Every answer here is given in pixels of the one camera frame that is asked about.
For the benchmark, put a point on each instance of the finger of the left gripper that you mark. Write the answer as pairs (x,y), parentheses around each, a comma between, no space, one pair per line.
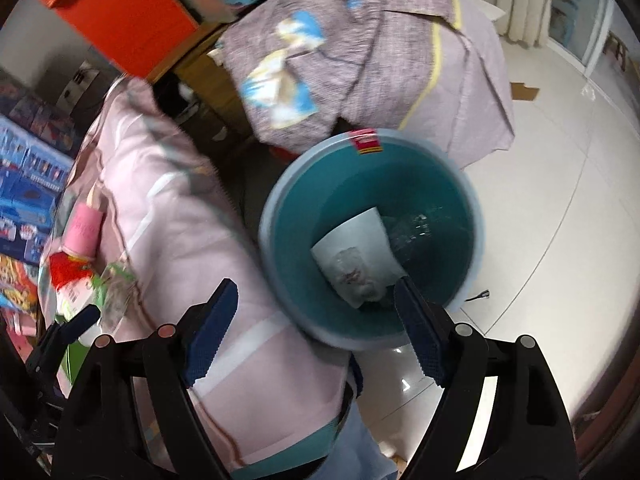
(45,360)

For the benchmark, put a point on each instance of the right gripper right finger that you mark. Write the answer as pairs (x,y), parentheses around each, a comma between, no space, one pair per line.
(458,359)

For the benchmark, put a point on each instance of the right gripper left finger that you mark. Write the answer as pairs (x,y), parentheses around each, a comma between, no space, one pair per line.
(181,354)

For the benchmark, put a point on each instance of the green white medicine box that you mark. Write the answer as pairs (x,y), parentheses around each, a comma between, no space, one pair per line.
(77,305)

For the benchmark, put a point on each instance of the red snack wrapper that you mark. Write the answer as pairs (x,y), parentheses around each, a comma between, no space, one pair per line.
(66,269)

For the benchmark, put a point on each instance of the pink paper cup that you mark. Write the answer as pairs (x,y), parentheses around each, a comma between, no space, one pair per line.
(82,233)

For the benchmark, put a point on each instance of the clear water bottle blue label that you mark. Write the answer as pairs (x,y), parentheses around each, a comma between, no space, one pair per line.
(413,236)

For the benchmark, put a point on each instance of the white paper sheet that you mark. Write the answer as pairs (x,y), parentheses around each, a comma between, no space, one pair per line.
(365,232)

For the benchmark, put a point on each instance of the green melon seed packet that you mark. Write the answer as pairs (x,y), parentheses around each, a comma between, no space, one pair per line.
(114,292)

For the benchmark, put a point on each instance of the clear plastic bag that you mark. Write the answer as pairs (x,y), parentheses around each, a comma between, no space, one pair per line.
(352,279)

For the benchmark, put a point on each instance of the teal plastic trash bin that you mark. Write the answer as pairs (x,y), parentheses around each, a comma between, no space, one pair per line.
(338,179)

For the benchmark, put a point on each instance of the pink plaid quilt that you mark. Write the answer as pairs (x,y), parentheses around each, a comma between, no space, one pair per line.
(274,403)

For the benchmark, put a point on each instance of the blue toy box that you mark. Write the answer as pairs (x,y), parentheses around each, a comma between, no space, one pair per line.
(33,175)

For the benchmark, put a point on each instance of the cardboard scrap on floor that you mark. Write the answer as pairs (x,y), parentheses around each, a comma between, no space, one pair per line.
(522,92)

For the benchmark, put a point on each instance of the brown wooden cabinet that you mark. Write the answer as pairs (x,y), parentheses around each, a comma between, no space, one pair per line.
(213,84)

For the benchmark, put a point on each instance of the purple striped cloth bundle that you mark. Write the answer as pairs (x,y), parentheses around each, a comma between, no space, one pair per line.
(433,69)

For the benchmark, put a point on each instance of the red gift box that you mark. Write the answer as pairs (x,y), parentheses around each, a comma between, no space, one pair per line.
(135,35)

